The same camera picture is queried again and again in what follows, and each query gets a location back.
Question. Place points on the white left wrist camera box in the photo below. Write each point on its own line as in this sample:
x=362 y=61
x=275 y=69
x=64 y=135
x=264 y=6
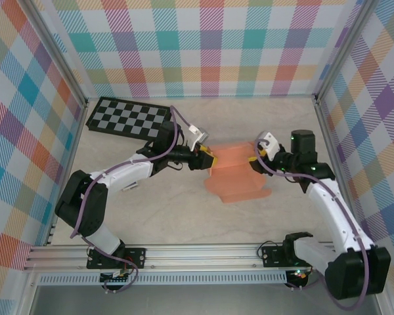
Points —
x=198 y=136

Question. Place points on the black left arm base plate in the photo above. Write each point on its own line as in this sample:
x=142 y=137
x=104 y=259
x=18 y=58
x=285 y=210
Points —
x=136 y=257

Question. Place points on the aluminium mounting rail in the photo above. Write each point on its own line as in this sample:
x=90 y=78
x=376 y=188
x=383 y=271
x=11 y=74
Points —
x=200 y=257

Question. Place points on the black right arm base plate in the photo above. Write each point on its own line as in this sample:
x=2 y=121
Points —
x=271 y=257

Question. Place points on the black grey chessboard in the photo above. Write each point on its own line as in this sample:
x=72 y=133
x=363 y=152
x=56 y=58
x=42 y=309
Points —
x=128 y=119

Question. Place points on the aluminium frame post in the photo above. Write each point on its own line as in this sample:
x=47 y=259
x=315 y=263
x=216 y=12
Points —
x=343 y=49
x=57 y=52

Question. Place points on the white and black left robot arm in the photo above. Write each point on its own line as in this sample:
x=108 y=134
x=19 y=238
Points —
x=82 y=200

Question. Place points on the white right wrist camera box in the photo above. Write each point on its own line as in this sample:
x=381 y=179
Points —
x=271 y=142

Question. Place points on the orange paper box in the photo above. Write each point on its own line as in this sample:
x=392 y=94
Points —
x=236 y=177

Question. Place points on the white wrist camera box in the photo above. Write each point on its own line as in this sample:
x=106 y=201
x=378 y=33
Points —
x=271 y=142
x=198 y=136

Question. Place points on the aluminium table side rail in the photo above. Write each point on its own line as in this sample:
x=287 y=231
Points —
x=75 y=141
x=326 y=131

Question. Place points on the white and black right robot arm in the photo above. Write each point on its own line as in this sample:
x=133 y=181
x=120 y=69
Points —
x=335 y=210

